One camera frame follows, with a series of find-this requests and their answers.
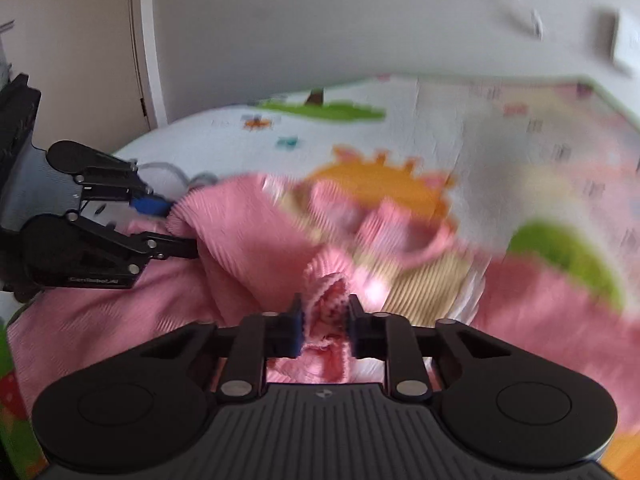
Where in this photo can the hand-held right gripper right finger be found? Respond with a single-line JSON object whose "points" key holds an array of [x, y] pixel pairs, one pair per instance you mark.
{"points": [[353, 330]]}

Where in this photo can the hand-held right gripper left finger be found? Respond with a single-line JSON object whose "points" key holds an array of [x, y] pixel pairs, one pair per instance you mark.
{"points": [[298, 327]]}

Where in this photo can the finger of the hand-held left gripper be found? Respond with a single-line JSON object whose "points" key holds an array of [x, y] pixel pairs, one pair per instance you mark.
{"points": [[170, 247], [147, 206]]}

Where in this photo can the pink ribbed buttoned garment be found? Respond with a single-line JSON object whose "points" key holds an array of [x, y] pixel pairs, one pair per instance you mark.
{"points": [[240, 250]]}

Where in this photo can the cartoon printed play mat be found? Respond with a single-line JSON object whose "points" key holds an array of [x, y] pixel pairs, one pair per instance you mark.
{"points": [[450, 125]]}

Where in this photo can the white door frame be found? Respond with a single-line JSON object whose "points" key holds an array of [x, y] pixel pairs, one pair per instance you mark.
{"points": [[150, 60]]}

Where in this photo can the white wall plate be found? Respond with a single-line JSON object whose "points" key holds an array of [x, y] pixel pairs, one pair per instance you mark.
{"points": [[625, 40]]}

